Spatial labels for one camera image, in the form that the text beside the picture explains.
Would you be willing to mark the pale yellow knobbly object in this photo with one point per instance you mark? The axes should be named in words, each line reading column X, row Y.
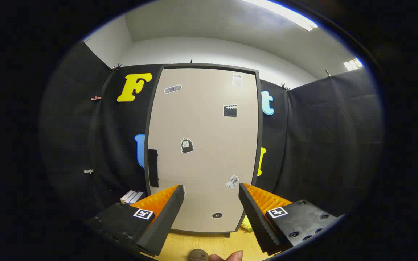
column 247, row 224

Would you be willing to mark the black backdrop cloth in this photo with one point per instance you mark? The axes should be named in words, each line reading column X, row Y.
column 321, row 145

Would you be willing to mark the small ceiling light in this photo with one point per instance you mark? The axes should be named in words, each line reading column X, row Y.
column 353, row 64

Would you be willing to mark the beige shoe cabinet door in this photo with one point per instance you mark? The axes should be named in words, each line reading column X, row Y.
column 209, row 163

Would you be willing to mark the white book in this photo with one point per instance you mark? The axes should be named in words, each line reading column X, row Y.
column 127, row 197

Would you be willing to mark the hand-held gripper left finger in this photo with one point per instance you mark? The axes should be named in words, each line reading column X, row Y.
column 165, row 221

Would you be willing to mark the brown clip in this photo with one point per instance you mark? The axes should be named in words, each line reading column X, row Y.
column 95, row 98

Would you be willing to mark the grey shoe cabinet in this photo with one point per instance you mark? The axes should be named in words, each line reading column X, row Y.
column 259, row 137

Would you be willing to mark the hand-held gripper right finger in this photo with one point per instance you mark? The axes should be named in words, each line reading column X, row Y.
column 258, row 221

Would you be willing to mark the long ceiling light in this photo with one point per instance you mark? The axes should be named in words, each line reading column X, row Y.
column 289, row 14

